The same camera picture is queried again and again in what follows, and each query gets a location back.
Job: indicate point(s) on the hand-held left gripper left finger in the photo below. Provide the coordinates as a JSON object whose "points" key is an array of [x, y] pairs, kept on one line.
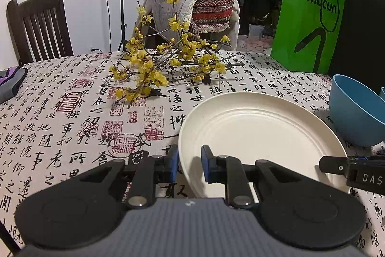
{"points": [[173, 166]]}

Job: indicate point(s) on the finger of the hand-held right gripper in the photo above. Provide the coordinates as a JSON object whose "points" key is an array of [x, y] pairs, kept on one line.
{"points": [[332, 166]]}

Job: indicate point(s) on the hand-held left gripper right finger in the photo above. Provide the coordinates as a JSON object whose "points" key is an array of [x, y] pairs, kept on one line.
{"points": [[207, 166]]}

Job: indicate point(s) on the blue bowl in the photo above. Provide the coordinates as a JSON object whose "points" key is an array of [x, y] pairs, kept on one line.
{"points": [[358, 115], [383, 96]]}

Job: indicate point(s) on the cream round plate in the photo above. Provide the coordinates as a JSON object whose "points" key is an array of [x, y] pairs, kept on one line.
{"points": [[258, 127]]}

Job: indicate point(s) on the yellow flower branch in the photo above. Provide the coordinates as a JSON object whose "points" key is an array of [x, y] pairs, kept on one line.
{"points": [[156, 76]]}

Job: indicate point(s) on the calligraphy printed tablecloth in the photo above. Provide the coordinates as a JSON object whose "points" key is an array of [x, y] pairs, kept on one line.
{"points": [[60, 130]]}

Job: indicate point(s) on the black paper bag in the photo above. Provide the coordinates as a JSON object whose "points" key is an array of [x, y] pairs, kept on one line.
{"points": [[364, 34]]}

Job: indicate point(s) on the green paper bag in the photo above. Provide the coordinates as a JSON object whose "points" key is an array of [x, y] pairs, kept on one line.
{"points": [[303, 28]]}

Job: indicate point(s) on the chair draped with blankets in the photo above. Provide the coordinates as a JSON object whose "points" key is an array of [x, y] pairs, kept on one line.
{"points": [[235, 28]]}

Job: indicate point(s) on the purple grey cloth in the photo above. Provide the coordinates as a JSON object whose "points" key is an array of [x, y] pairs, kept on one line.
{"points": [[10, 82]]}

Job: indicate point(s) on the dark wooden chair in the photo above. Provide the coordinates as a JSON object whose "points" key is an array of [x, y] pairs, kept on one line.
{"points": [[39, 28]]}

